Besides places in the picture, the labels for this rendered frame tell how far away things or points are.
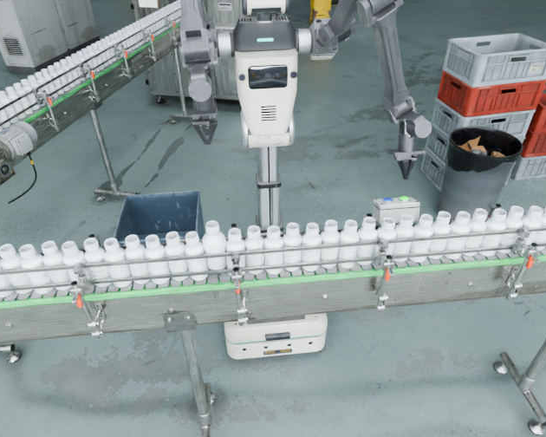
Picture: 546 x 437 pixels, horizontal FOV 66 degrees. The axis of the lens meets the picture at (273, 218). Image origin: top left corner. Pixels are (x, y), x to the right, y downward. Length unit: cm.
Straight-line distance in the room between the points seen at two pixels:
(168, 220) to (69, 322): 67
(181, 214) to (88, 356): 103
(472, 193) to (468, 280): 163
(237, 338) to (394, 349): 86
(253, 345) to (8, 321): 114
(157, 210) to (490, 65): 242
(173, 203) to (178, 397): 98
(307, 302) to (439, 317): 138
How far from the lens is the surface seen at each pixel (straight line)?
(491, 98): 349
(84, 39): 804
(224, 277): 136
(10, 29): 707
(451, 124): 354
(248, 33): 167
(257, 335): 217
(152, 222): 197
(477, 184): 311
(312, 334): 221
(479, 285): 162
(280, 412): 221
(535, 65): 359
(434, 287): 154
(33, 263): 140
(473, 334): 268
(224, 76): 492
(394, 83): 137
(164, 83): 523
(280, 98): 167
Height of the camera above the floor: 196
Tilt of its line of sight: 37 degrees down
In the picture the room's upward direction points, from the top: 1 degrees counter-clockwise
